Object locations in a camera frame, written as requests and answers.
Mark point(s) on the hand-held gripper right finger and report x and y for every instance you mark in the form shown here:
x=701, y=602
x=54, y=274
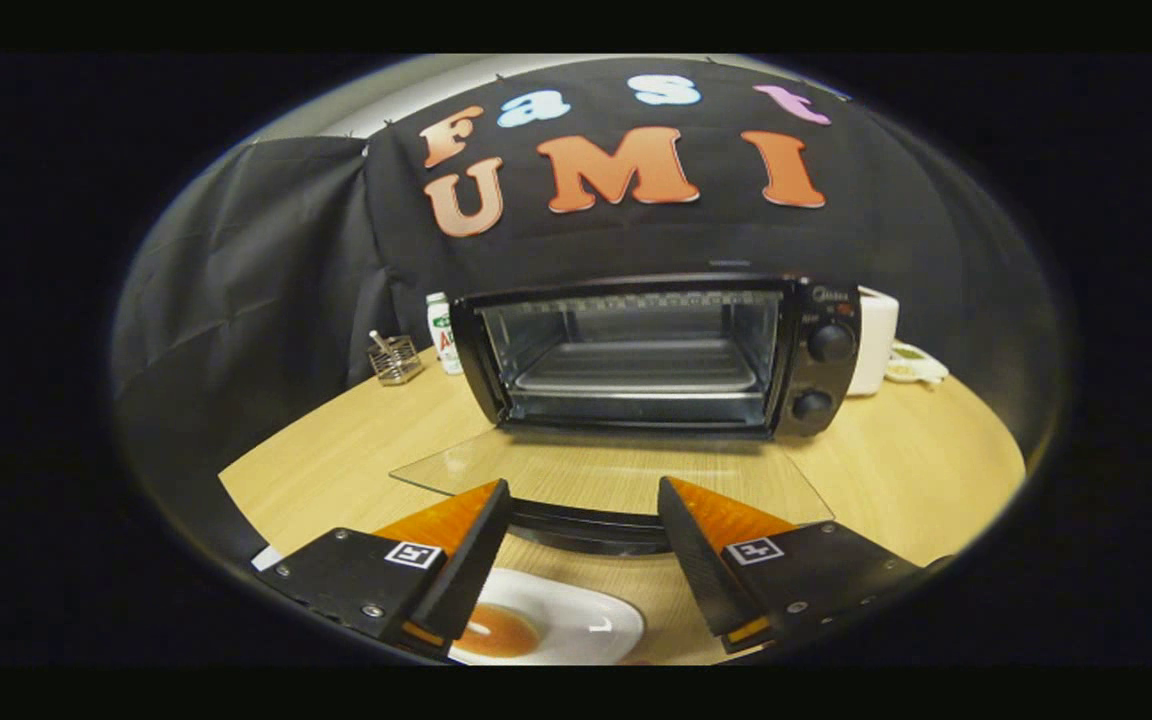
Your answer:
x=706, y=570

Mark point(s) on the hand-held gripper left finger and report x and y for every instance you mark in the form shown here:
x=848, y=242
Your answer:
x=471, y=560

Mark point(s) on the round bread bun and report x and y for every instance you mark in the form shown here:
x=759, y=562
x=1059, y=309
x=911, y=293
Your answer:
x=501, y=632

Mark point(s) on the black toaster oven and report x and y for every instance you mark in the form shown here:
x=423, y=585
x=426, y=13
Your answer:
x=816, y=375

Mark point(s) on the white bread toaster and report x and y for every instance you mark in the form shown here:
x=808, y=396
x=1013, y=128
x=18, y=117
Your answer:
x=876, y=340

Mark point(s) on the white plate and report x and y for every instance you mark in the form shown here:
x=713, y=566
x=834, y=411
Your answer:
x=581, y=620

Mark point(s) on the white paper sheet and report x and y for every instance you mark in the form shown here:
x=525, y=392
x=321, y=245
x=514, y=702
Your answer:
x=267, y=558

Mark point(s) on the thin metal stick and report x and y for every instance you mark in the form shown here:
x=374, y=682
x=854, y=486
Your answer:
x=377, y=341

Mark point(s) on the white bottle green label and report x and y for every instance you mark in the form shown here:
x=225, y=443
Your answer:
x=439, y=318

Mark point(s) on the small white dish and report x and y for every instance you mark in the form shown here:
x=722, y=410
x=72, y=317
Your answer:
x=911, y=365

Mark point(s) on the black backdrop cloth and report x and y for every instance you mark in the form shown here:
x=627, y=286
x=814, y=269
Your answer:
x=266, y=260

